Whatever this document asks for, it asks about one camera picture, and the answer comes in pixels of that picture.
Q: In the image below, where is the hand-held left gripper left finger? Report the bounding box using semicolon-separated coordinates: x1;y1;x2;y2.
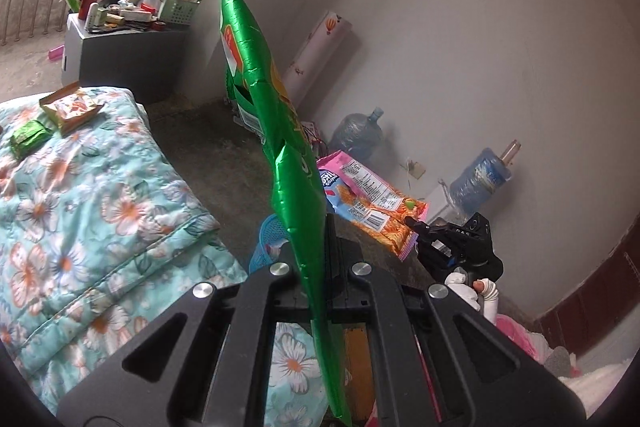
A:
56;249;315;427

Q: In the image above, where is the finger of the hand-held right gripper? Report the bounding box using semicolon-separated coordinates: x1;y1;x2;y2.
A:
414;234;453;270
404;216;451;239

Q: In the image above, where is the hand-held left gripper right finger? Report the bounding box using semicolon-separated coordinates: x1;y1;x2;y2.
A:
324;213;587;427

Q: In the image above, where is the blue plastic mesh basket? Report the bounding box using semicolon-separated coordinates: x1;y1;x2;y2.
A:
248;213;297;279

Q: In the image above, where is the pink orange snack bag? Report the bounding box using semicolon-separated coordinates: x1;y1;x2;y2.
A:
315;150;432;263

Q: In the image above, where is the green red snack bag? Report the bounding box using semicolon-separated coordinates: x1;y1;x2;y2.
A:
220;0;354;426

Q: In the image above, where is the water jug on dispenser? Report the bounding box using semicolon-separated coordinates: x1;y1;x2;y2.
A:
448;139;521;214

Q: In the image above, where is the large clear water jug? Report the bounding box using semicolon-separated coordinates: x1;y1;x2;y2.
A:
330;107;385;160

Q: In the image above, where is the brown wooden board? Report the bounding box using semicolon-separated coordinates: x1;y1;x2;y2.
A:
344;326;377;419

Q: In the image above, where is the pink cloth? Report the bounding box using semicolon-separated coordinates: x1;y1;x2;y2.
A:
494;313;582;379

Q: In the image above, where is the white rolled mat balloon print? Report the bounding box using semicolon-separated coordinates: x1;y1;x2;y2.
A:
282;10;354;108

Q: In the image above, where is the floral teal blanket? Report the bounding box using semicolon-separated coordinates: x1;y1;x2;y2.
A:
0;87;323;427

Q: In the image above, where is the grey cabinet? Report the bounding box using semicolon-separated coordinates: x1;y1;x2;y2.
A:
60;14;194;106

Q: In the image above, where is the orange open snack box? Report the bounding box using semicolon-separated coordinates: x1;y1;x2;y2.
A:
40;82;106;138

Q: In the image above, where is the small green packet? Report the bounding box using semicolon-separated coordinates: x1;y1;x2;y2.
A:
10;119;54;160

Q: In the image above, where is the green plastic basket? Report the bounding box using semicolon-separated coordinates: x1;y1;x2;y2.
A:
159;0;201;28

